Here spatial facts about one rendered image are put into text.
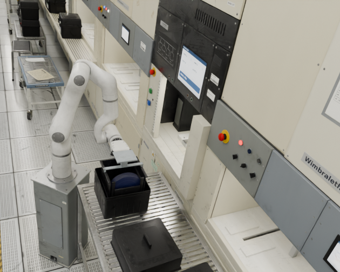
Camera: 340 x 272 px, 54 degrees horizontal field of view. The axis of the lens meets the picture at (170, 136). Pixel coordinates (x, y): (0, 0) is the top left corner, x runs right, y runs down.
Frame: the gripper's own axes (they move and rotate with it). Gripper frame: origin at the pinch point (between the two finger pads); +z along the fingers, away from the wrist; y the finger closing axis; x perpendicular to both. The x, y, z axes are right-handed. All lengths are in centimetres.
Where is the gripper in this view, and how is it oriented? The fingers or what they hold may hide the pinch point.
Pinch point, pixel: (124, 158)
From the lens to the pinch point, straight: 196.4
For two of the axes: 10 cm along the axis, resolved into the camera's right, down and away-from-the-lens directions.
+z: 4.0, 5.5, -7.4
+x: 1.5, -8.3, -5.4
